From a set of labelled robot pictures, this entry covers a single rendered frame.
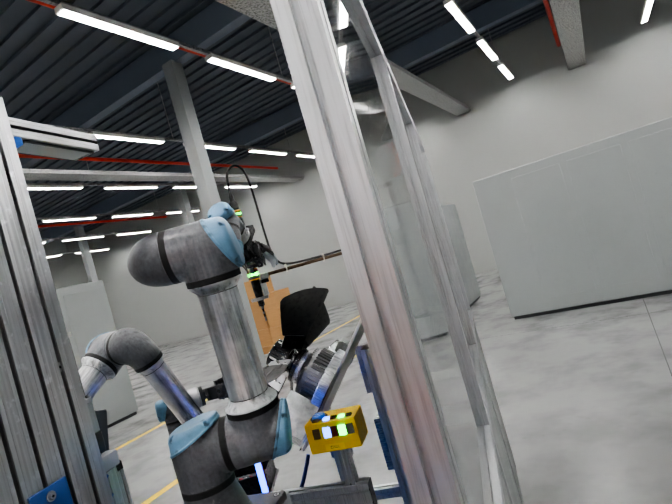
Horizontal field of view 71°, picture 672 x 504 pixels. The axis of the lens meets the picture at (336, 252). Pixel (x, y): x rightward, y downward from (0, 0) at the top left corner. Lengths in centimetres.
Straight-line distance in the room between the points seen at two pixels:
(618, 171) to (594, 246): 97
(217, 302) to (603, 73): 1312
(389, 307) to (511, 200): 654
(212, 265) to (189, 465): 42
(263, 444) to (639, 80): 1316
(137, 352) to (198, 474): 60
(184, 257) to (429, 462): 67
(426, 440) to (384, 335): 10
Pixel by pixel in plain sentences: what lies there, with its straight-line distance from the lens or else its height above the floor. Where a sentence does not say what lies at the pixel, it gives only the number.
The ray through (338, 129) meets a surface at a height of 163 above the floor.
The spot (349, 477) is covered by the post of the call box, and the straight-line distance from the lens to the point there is 157.
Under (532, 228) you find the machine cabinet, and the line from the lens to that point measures 690.
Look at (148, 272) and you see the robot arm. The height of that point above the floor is 160.
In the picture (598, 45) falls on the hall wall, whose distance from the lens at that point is 1389.
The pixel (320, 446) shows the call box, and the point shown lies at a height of 100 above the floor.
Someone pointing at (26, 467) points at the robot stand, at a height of 133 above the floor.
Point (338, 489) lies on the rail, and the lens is 158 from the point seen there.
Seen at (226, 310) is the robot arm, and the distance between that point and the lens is 100.
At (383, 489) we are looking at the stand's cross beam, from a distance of 212.
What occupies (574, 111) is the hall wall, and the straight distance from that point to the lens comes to 1362.
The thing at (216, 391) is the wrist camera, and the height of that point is 119.
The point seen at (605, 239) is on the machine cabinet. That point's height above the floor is 83.
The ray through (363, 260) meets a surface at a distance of 41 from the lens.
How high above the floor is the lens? 152
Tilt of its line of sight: 1 degrees up
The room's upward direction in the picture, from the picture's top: 16 degrees counter-clockwise
